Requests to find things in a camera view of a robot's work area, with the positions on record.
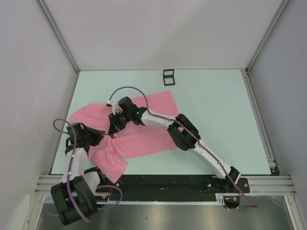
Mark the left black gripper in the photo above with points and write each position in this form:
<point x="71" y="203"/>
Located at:
<point x="97" y="134"/>

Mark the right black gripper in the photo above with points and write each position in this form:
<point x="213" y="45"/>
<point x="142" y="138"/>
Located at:
<point x="115" y="126"/>

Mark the pink t-shirt garment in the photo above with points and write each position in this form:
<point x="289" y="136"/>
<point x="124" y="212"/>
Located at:
<point x="132" y="142"/>

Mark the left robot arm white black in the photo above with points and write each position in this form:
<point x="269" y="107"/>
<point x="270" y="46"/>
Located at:
<point x="74" y="197"/>

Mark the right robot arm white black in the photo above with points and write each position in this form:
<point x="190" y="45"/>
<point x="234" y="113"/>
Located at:
<point x="182" y="132"/>

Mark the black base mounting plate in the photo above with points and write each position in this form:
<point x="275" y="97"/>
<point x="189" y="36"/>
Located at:
<point x="185" y="194"/>

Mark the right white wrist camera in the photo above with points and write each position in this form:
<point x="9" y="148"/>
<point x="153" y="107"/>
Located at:
<point x="113" y="105"/>

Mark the black square frame stand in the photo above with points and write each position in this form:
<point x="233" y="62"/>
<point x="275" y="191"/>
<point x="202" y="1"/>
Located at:
<point x="168" y="77"/>

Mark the left corner aluminium post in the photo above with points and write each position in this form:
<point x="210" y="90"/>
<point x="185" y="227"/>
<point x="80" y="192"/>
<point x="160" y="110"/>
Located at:
<point x="57" y="33"/>

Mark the corner aluminium post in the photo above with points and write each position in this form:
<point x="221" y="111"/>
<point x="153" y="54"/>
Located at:
<point x="57" y="33"/>
<point x="268" y="33"/>

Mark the white slotted cable duct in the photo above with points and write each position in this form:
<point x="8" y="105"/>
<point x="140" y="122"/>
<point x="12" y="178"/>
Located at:
<point x="218" y="200"/>

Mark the front aluminium frame rail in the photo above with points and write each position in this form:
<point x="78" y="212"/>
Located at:
<point x="256" y="185"/>

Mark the aluminium frame rail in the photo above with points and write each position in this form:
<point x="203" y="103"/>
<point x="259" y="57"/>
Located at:
<point x="259" y="120"/>
<point x="256" y="185"/>

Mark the right aluminium frame rail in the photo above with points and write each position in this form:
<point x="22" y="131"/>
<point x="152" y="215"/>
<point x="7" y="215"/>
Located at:
<point x="259" y="120"/>

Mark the right corner aluminium post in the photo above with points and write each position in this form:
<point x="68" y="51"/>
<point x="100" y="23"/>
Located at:
<point x="268" y="33"/>

